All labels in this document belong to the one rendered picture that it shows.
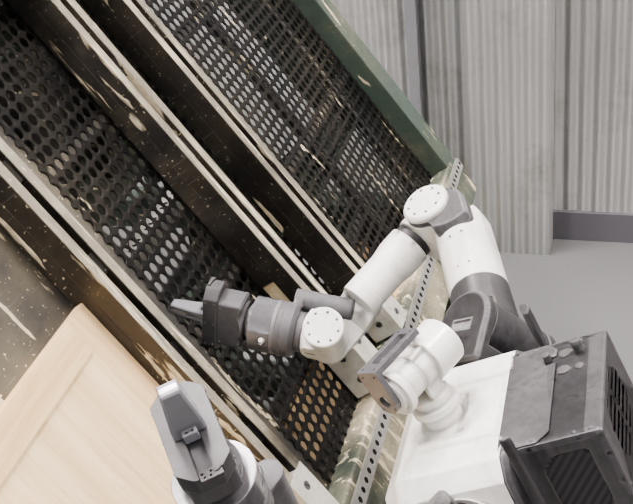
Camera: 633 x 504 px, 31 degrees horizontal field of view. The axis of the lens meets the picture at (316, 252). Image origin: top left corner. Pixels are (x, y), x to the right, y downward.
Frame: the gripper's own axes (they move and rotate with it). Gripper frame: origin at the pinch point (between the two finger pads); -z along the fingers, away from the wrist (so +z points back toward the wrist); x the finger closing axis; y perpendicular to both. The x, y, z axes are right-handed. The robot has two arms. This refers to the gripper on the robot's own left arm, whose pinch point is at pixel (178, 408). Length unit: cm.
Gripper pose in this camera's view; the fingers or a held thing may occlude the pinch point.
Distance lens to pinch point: 105.3
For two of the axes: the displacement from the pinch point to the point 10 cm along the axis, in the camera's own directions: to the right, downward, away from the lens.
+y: 9.0, -4.2, 1.1
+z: 2.3, 7.0, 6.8
